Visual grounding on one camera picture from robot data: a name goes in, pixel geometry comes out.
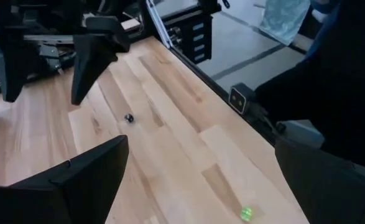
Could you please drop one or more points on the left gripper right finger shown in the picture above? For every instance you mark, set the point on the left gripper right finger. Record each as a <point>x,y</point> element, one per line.
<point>334,196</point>

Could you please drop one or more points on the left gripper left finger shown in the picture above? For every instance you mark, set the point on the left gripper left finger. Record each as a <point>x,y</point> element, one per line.
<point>61,199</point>

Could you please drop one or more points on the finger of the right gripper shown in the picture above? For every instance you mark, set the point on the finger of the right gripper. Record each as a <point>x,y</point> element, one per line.
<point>89,62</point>
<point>11,68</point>

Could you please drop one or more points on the small black die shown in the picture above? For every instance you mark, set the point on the small black die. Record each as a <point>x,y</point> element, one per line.
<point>128,118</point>

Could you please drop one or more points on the small green die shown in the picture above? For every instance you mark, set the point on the small green die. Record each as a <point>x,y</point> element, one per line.
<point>246,213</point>

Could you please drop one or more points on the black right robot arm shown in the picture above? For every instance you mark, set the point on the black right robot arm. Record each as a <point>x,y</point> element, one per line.
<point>50,53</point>

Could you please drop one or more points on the black slotted box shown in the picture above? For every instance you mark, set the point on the black slotted box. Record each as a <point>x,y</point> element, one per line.
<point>185,40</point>

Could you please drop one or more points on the person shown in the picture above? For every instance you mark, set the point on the person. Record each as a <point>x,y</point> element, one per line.
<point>340,93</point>

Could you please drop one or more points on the light patterned cloth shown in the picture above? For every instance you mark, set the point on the light patterned cloth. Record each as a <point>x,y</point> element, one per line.
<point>283,18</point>

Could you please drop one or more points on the black aluminium table frame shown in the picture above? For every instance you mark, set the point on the black aluminium table frame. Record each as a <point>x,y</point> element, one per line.
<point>208,4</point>

